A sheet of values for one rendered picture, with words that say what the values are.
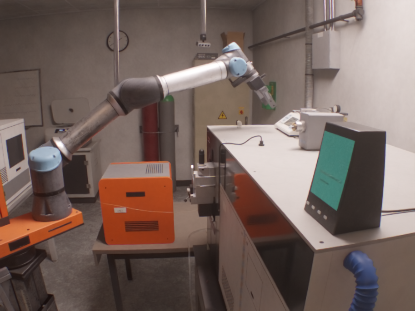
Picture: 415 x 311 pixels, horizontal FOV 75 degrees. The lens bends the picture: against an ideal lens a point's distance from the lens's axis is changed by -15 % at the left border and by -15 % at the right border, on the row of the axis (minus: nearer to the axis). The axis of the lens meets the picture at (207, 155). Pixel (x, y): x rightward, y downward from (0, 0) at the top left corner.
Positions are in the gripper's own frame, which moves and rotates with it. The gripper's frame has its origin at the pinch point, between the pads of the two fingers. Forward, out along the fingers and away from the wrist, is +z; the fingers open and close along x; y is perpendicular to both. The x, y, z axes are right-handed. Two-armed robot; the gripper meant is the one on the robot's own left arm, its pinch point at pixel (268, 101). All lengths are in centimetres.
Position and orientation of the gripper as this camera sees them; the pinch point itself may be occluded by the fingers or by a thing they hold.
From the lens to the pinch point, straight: 145.3
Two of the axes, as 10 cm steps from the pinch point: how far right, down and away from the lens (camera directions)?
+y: 8.0, -5.9, -1.0
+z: 5.9, 7.7, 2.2
